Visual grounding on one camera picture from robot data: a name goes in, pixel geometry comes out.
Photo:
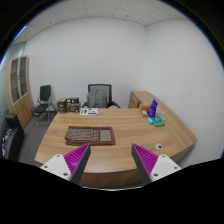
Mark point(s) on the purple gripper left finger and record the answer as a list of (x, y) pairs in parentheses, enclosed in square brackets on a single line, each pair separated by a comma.
[(69, 166)]

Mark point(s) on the wooden side cabinet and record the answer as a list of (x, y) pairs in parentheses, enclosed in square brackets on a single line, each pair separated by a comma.
[(140, 97)]

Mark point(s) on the clear plastic container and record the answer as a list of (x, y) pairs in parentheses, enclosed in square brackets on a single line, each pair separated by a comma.
[(161, 114)]

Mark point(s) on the black visitor chair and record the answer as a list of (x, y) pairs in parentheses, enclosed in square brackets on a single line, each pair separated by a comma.
[(44, 105)]

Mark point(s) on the orange small box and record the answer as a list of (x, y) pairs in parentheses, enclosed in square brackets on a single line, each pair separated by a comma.
[(144, 107)]

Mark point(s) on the wooden bookcase cabinet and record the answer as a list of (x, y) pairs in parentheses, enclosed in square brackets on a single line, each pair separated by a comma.
[(17, 89)]

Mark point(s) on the wooden office desk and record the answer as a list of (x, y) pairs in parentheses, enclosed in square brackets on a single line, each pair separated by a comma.
[(113, 165)]

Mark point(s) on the desk cable grommet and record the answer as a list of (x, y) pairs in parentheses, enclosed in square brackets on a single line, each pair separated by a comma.
[(158, 146)]

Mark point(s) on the brown cardboard box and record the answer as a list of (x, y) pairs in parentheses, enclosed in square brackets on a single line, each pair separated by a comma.
[(61, 103)]

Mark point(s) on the blue small box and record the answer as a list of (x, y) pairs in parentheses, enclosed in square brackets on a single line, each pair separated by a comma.
[(154, 120)]

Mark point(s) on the grey mesh office chair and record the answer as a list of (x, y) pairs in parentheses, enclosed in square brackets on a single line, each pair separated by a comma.
[(99, 96)]

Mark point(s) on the black sofa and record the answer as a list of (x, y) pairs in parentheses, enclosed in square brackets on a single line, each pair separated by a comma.
[(11, 137)]

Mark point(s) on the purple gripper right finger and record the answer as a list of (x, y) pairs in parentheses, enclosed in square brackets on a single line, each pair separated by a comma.
[(152, 167)]

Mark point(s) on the dark cardboard box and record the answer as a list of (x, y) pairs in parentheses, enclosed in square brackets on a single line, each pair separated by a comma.
[(73, 105)]

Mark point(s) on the green small box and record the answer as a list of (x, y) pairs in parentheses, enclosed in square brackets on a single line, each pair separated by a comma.
[(159, 124)]

